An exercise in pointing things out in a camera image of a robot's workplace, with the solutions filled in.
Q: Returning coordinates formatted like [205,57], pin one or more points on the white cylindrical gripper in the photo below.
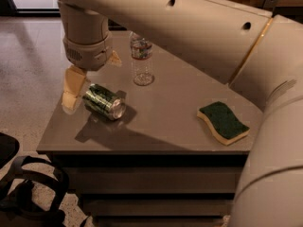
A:
[89,55]

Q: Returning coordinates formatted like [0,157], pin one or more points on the green soda can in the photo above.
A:
[104,102]

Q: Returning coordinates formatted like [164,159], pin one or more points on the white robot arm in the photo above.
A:
[258,54]

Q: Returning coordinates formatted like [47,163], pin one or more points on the clear plastic water bottle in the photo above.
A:
[141,55]

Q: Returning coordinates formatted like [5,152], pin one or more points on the grey drawer cabinet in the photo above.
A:
[158,165]

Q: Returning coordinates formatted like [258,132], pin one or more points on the green and yellow sponge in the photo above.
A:
[223,124]

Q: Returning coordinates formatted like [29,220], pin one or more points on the black bag with straps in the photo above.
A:
[17,208]

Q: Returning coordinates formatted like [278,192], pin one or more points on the right metal bracket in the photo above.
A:
[269,4]

